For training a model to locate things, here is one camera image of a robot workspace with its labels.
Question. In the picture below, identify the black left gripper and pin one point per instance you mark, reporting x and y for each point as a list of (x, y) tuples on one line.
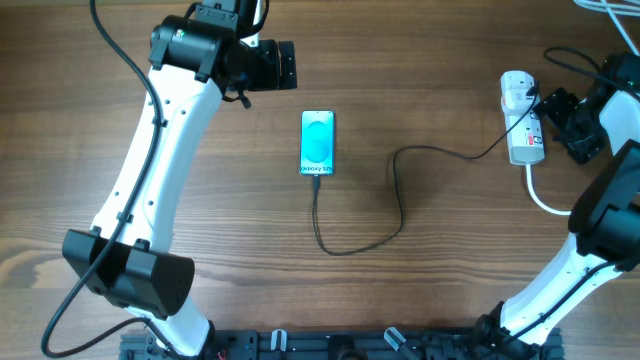
[(270, 79)]

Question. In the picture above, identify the white power strip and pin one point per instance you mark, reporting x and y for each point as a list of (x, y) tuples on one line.
[(524, 132)]

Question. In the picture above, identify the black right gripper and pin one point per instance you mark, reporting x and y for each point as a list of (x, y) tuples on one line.
[(552, 106)]

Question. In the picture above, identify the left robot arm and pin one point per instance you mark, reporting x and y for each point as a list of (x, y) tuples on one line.
[(210, 55)]

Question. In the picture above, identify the white charger plug adapter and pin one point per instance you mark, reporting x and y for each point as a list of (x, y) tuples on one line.
[(516, 101)]

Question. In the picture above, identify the blue screen smartphone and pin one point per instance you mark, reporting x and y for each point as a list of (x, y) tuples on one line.
[(317, 143)]

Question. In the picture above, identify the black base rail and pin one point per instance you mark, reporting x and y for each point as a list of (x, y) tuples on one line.
[(440, 344)]

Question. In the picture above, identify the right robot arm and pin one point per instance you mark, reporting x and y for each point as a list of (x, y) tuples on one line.
[(603, 239)]

